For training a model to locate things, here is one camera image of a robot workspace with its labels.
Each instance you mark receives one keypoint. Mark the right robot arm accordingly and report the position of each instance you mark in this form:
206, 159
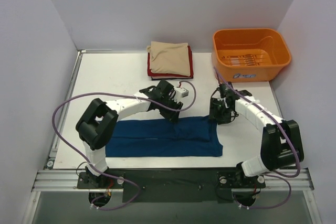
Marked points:
281, 143

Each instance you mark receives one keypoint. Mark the orange plastic basket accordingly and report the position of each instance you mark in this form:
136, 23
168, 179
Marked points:
249, 55

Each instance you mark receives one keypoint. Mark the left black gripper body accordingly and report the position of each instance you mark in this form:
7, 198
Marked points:
172, 108

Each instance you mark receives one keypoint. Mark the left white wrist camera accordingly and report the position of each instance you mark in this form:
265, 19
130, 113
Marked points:
180, 93

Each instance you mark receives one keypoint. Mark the beige folded t shirt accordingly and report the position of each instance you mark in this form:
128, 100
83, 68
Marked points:
168, 58

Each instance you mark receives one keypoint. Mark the red folded t shirt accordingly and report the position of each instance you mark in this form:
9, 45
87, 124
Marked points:
190, 58

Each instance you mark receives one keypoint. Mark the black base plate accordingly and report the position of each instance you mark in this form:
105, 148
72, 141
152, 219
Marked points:
176, 185

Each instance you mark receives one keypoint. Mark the blue t shirt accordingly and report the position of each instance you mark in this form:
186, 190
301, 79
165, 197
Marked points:
190, 136

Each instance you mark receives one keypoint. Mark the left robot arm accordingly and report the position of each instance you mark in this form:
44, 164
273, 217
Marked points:
98, 122

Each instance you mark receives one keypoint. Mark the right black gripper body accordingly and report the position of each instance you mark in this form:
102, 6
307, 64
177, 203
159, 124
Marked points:
219, 114

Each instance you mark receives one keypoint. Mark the black folded t shirt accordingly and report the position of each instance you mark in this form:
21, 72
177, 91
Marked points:
170, 78

